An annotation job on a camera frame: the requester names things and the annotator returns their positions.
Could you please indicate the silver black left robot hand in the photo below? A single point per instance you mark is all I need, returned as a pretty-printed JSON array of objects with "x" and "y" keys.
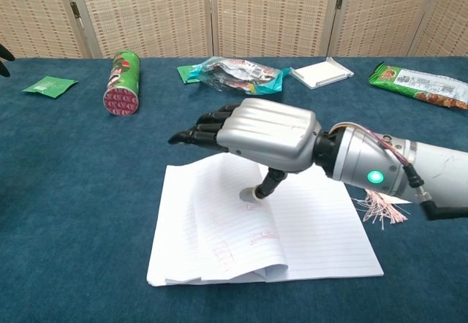
[{"x": 5, "y": 54}]

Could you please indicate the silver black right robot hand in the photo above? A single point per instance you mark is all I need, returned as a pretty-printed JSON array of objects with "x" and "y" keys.
[{"x": 270, "y": 133}]

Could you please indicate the white lined notebook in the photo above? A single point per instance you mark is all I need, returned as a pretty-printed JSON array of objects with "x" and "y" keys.
[{"x": 321, "y": 235}]

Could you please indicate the light blue tasselled bookmark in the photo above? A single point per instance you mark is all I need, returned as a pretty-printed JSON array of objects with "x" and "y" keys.
[{"x": 391, "y": 209}]

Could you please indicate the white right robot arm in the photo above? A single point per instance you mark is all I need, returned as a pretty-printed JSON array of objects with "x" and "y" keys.
[{"x": 431, "y": 169}]

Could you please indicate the dark blue table surface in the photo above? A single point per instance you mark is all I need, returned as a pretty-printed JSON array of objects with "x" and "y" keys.
[{"x": 73, "y": 191}]

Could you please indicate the small green sachet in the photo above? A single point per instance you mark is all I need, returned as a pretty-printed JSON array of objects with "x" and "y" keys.
[
  {"x": 49, "y": 86},
  {"x": 184, "y": 72}
]

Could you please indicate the teal clear snack bag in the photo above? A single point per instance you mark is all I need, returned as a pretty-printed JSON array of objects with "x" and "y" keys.
[{"x": 237, "y": 72}]

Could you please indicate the white plastic box lid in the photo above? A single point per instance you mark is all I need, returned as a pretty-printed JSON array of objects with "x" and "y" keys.
[{"x": 318, "y": 74}]

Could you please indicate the green chips can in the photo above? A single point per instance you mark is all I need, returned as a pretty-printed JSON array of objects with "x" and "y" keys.
[{"x": 122, "y": 82}]

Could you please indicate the woven folding screen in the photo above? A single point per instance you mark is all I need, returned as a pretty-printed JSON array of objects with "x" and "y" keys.
[{"x": 270, "y": 12}]

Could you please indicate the green peanut snack packet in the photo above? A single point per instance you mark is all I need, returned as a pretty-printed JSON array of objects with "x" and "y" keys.
[{"x": 413, "y": 83}]

